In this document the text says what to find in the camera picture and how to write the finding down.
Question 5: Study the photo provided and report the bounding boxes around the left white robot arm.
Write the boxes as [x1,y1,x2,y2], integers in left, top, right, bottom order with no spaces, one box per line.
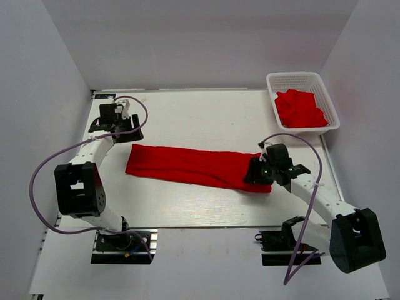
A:
[54,100,144,249]

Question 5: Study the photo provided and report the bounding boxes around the white plastic basket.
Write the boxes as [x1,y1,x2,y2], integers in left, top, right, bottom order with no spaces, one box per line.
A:
[266,71,340,135]

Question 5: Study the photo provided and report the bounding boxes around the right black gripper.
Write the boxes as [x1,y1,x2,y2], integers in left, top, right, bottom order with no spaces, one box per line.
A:
[243,156,278,185]

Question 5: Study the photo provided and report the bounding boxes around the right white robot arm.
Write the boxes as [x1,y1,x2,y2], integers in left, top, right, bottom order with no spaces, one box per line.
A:
[244,144,386,274]

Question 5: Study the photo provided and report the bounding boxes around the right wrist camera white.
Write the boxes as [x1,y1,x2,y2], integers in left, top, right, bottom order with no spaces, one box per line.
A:
[258,141,271,162]

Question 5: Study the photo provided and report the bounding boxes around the red shirts in basket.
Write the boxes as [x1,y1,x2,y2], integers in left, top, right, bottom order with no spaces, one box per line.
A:
[274,89,328,128]

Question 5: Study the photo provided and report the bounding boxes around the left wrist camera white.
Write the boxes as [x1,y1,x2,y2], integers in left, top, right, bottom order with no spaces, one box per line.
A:
[113,99,130,120]

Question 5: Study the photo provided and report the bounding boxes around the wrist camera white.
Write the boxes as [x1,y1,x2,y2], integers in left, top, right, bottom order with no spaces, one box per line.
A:
[258,141,271,162]
[113,99,130,120]

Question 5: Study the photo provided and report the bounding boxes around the red t shirt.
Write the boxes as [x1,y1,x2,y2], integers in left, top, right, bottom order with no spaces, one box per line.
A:
[125,144,272,194]

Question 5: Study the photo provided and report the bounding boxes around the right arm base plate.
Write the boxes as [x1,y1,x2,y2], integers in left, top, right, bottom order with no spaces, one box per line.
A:
[254,230,321,266]

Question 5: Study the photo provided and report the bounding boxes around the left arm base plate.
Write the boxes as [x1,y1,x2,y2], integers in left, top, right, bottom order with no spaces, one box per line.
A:
[91,230,158,266]

